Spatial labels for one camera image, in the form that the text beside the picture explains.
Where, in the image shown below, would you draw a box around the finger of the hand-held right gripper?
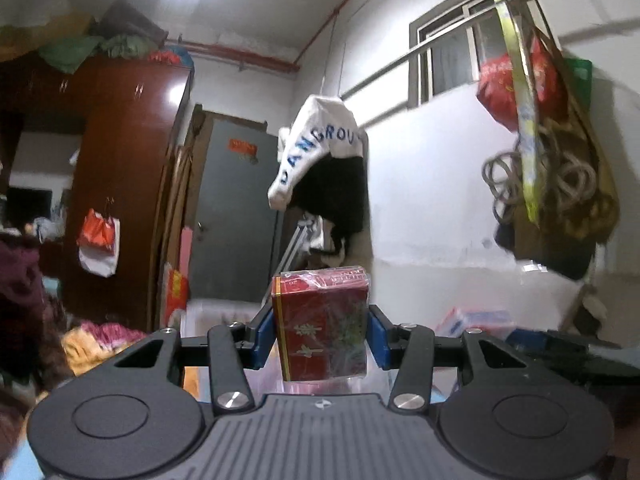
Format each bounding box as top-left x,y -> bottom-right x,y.
505,327 -> 621,357

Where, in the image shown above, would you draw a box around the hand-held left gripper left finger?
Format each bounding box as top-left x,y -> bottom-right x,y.
114,305 -> 277,416

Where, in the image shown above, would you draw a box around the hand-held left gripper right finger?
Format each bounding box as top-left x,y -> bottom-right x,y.
367,304 -> 531,413

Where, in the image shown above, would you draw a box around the red box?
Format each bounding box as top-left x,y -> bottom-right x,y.
270,265 -> 373,383

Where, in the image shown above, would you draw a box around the white plastic storage bin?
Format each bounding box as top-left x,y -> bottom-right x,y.
180,297 -> 266,337

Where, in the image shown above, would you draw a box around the cardboard piece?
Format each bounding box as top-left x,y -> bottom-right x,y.
570,285 -> 608,333

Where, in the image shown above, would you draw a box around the blue and white packet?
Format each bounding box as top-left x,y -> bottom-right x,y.
439,306 -> 516,338

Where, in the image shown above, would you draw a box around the black hanging bag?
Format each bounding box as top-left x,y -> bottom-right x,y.
495,220 -> 596,281

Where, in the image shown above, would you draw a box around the red gift bag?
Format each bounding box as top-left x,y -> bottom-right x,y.
165,265 -> 190,328

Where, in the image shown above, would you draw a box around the metal crutches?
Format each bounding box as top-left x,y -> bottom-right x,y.
270,212 -> 326,306

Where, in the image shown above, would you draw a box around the grey door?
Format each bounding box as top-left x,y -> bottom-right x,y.
187,107 -> 288,303

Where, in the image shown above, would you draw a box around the brown hanging bag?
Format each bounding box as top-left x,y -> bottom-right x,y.
540,95 -> 621,246

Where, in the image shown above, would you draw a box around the pink floral cloth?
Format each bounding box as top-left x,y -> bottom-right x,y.
80,321 -> 148,346

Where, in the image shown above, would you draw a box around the leaning wooden boards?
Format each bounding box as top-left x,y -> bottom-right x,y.
152,142 -> 193,328

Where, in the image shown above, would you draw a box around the black garment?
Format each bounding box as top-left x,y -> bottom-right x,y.
287,155 -> 368,256

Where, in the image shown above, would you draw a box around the yellow blanket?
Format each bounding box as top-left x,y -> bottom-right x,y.
60,327 -> 151,376

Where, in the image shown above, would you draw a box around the yellow-green packet strip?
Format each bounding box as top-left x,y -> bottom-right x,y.
492,0 -> 543,226

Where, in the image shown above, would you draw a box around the white and orange plastic bag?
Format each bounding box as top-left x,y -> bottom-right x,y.
77,207 -> 121,277

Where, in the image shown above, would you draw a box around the red door sticker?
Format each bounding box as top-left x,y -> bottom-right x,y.
227,137 -> 258,161

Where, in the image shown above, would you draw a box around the brown wooden wardrobe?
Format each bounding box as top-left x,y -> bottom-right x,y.
0,52 -> 193,333

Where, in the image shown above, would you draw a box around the white printed garment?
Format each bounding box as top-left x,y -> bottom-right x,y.
267,94 -> 363,211

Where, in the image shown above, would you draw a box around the dark red cloth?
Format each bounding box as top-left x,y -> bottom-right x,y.
0,235 -> 46,376

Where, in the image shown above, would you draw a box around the red plastic bag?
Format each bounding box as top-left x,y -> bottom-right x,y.
475,35 -> 561,133

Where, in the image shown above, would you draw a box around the green bag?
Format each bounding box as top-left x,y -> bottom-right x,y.
565,57 -> 593,106

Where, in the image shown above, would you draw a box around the dark monitor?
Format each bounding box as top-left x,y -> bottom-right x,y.
5,187 -> 53,231

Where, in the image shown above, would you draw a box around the metal hanging rod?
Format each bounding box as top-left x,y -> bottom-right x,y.
340,0 -> 586,98

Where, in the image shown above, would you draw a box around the dark grey cloth bundle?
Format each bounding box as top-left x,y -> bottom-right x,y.
92,0 -> 168,43

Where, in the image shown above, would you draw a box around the green cloth bundle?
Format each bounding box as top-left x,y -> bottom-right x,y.
37,32 -> 158,73

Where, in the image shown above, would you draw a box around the yellow cloth bundle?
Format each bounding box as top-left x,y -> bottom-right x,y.
0,12 -> 93,63

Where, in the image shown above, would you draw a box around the coiled rope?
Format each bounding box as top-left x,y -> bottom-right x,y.
482,120 -> 598,223

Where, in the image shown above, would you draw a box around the window with white frame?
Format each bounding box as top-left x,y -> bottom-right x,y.
409,0 -> 538,108

